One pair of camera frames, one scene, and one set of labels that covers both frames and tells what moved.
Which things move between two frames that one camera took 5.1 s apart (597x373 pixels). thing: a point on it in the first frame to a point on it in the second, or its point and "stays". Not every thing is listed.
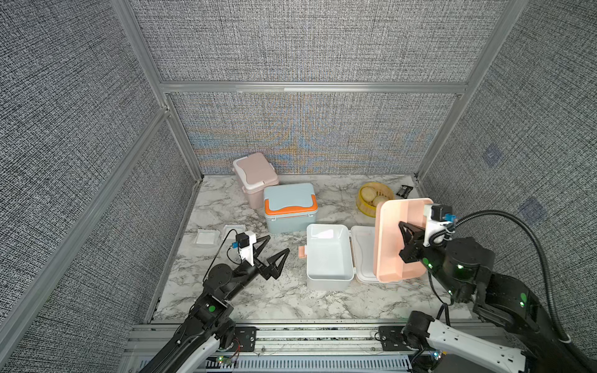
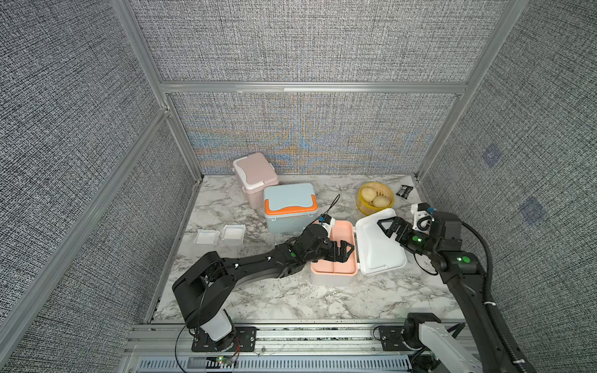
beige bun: [368, 193] stays
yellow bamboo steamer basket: [370, 194] stays
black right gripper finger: [412, 233] to [393, 221]
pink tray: [389, 238] to [340, 231]
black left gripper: [270, 270] to [333, 257]
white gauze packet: [207, 237] stays
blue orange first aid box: [291, 208] stays
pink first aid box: [255, 172] stays
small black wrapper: [404, 191] stays
